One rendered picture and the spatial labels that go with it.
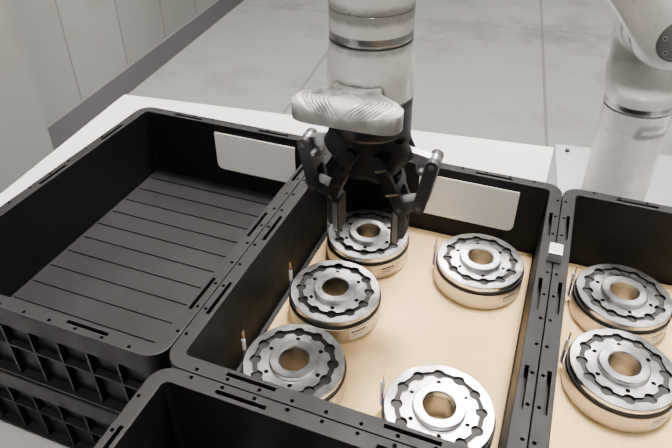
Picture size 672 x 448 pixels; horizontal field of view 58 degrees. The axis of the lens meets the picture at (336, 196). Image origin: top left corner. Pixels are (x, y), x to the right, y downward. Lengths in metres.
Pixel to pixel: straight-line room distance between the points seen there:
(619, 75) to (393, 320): 0.47
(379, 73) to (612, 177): 0.56
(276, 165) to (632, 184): 0.52
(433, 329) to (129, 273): 0.38
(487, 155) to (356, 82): 0.80
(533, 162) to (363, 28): 0.84
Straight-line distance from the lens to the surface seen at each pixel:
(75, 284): 0.81
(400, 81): 0.51
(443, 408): 0.62
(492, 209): 0.79
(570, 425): 0.66
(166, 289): 0.77
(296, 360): 0.65
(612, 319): 0.72
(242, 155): 0.88
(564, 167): 1.12
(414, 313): 0.72
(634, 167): 0.97
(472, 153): 1.28
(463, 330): 0.71
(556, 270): 0.65
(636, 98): 0.92
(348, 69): 0.50
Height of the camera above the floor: 1.34
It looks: 35 degrees down
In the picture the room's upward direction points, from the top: straight up
